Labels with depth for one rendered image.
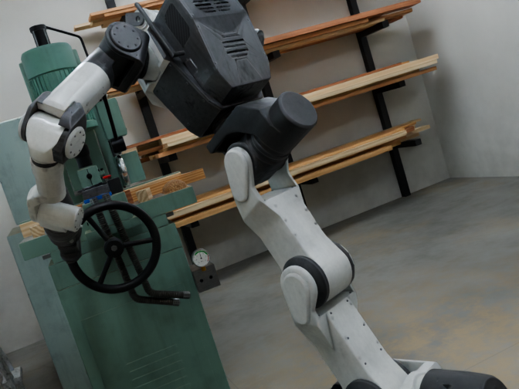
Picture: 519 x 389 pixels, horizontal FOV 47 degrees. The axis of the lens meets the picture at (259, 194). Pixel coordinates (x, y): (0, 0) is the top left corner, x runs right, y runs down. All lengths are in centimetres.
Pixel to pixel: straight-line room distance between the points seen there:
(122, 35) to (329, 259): 76
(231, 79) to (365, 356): 78
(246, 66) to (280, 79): 348
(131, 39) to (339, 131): 382
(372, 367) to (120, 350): 93
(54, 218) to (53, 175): 16
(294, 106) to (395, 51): 418
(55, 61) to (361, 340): 135
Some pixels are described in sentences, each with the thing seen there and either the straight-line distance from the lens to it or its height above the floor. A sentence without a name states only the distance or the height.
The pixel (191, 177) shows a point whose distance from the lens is 225.
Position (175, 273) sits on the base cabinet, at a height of 63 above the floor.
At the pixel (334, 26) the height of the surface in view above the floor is 155.
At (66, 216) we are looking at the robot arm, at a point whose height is 96.
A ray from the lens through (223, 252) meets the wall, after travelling 481.
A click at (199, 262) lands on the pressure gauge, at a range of 205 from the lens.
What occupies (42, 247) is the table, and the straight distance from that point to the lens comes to 208.
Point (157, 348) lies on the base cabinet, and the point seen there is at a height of 40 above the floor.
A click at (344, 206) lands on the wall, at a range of 521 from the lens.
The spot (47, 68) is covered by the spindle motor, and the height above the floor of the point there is 143.
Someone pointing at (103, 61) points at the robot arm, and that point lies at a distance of 152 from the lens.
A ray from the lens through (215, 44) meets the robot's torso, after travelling 152.
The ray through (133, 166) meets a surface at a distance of 238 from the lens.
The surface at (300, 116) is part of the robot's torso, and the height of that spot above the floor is 103.
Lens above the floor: 105
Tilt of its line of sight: 7 degrees down
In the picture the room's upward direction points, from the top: 17 degrees counter-clockwise
